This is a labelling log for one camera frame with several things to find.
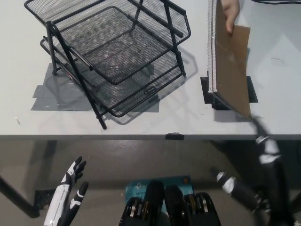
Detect person's bare hand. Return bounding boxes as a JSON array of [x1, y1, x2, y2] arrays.
[[221, 0, 240, 33]]

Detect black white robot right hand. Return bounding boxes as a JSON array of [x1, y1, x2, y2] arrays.
[[211, 114, 301, 226]]

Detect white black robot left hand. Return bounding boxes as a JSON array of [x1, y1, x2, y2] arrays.
[[43, 155, 89, 226]]

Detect brown spiral notebook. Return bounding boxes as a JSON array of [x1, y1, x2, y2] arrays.
[[206, 0, 252, 117]]

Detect black mesh file tray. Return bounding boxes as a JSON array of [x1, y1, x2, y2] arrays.
[[24, 0, 191, 130]]

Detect black floor tape patch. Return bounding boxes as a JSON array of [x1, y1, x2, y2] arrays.
[[34, 189, 59, 208]]

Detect black table leg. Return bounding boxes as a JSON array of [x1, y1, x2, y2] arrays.
[[0, 174, 40, 218]]

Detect teal cardboard box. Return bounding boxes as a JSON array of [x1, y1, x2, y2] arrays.
[[124, 174, 195, 212]]

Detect grey tape patch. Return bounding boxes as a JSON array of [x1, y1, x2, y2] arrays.
[[30, 62, 160, 113]]

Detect black cable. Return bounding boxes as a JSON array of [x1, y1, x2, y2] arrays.
[[255, 0, 301, 6]]

